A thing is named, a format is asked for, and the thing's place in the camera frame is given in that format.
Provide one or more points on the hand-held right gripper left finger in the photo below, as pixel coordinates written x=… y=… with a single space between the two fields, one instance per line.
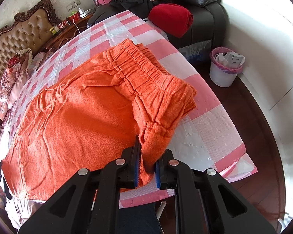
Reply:
x=136 y=175

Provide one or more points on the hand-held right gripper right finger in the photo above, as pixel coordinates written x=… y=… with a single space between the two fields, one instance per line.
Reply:
x=158 y=175

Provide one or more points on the orange towel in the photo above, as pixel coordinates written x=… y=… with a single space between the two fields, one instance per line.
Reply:
x=88 y=126

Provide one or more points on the white rod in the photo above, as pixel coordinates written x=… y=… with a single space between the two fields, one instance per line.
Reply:
x=161 y=209

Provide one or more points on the person's leg in dark trousers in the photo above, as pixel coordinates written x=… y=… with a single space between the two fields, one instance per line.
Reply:
x=139 y=219

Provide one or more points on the pink white checkered plastic sheet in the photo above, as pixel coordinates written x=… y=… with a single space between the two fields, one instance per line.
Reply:
x=210 y=117

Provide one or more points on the floral pink pillows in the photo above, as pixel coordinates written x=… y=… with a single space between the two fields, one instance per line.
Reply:
x=12 y=78

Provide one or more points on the white trash bin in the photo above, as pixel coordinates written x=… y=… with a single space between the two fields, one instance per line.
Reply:
x=222 y=74

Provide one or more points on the clear plastic bag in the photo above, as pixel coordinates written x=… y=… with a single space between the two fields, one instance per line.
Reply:
x=195 y=52

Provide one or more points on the white cardboard packaging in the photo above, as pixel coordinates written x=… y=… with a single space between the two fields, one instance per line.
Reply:
x=230 y=58

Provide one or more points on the tufted leather carved headboard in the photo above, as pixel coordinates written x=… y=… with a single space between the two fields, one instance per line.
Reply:
x=26 y=31

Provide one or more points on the yellow green box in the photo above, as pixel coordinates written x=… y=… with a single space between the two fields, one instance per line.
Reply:
x=55 y=29

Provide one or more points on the red folded cloth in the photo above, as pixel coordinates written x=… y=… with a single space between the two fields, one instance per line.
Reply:
x=172 y=18

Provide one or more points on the carved wooden nightstand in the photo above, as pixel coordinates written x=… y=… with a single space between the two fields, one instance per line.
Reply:
x=68 y=31

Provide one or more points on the dark grey garment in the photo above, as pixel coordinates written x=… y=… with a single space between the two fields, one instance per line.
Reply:
x=97 y=17

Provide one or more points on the red box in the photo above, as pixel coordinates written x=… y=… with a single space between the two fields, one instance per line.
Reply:
x=63 y=24

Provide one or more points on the black leather sofa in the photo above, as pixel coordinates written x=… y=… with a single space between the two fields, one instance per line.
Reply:
x=207 y=17

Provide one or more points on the items on nightstand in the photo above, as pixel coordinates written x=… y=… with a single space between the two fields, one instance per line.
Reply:
x=84 y=12

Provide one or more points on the black garment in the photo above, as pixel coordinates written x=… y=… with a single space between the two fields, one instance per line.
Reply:
x=134 y=1

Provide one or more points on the wall outlet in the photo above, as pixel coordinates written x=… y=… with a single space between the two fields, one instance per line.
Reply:
x=73 y=4

